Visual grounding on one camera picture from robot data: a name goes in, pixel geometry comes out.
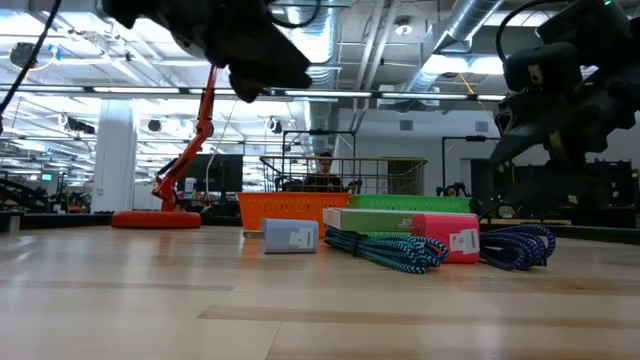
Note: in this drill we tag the orange plastic basket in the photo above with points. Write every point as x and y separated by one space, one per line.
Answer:
280 207

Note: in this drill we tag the black background frame stand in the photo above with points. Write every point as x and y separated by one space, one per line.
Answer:
475 138
320 132

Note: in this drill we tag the person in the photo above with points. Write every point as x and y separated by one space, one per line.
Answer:
324 182

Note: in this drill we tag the white building pillar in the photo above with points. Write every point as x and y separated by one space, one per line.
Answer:
114 165

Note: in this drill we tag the silver diagonal air duct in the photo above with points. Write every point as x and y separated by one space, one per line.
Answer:
465 15

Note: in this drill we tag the green plastic basket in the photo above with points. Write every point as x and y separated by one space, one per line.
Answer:
410 202

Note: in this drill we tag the black aluminium table frame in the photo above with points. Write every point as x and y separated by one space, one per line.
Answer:
60 221

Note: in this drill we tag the pale blue wall charger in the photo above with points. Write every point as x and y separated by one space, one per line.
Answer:
285 235

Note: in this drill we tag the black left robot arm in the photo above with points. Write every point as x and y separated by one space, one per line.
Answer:
125 10

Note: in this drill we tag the pink charger cube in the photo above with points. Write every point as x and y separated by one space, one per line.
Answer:
440 232

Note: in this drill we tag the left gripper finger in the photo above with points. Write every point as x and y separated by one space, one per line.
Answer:
265 55

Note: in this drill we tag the silver ribbed air duct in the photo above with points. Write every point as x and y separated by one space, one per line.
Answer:
327 50

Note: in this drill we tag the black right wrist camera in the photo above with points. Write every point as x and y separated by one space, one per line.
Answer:
542 67

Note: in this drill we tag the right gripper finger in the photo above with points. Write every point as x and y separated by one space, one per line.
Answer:
520 106
535 132

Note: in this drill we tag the red desk lamp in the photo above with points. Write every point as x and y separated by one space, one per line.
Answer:
170 219

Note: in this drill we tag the overhead light bar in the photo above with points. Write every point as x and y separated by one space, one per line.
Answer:
135 90

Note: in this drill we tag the black background monitor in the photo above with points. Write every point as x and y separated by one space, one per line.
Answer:
220 172

